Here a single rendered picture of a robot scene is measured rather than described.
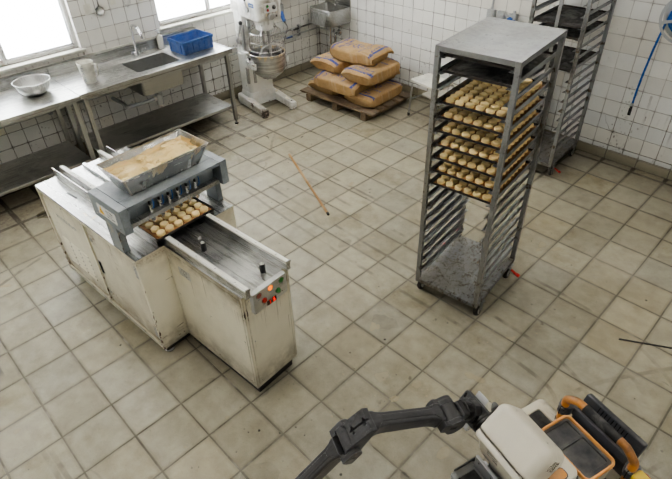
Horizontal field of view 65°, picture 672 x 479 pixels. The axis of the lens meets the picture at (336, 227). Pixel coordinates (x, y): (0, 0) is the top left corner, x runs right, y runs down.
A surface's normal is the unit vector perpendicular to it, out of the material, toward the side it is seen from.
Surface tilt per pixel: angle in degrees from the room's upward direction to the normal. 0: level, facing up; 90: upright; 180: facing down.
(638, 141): 90
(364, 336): 0
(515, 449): 43
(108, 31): 90
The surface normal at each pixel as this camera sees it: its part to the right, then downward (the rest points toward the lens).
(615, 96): -0.71, 0.44
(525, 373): -0.03, -0.80
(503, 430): -0.62, -0.38
